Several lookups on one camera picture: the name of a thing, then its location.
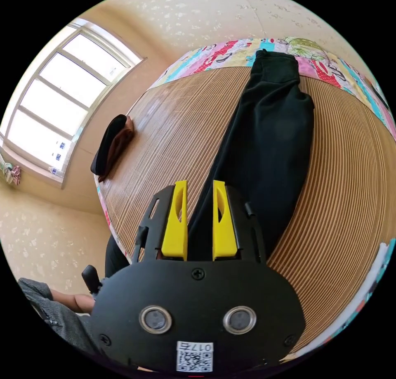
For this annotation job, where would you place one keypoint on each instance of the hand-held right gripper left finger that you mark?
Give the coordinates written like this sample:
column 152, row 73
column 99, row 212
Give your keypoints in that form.
column 174, row 230

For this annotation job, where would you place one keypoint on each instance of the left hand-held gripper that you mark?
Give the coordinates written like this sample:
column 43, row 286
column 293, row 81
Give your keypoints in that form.
column 91, row 278

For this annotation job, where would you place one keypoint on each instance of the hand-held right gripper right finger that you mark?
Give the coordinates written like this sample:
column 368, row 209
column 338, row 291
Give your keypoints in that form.
column 224, row 233

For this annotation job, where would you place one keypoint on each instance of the black pants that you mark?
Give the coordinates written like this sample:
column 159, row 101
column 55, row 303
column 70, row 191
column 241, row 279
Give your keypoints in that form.
column 266, row 137

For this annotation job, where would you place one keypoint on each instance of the person's left forearm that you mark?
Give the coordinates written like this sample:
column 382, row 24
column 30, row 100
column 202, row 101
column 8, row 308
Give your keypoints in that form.
column 35, row 289

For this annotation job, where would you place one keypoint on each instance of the person's left hand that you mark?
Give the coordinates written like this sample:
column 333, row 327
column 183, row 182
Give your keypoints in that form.
column 77, row 302

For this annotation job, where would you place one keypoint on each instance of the person's body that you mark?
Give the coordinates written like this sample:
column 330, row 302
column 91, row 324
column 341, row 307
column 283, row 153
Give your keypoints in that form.
column 68, row 329

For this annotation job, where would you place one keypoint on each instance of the pile of clothes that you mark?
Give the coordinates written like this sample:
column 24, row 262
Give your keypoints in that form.
column 113, row 146

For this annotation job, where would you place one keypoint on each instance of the window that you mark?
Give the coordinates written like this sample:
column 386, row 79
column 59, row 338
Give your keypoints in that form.
column 58, row 97

